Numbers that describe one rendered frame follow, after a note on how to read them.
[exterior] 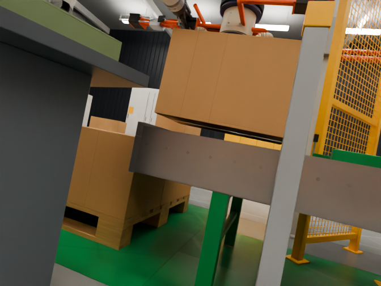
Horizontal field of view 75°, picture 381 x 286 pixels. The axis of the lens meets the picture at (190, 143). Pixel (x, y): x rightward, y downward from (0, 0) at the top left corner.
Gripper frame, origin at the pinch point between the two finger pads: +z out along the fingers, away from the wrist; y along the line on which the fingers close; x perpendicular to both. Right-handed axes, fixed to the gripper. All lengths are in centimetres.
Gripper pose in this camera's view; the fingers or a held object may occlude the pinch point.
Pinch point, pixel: (189, 25)
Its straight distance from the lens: 151.7
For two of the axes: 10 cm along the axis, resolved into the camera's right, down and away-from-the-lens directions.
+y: -1.9, 9.8, -0.1
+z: 3.1, 0.7, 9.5
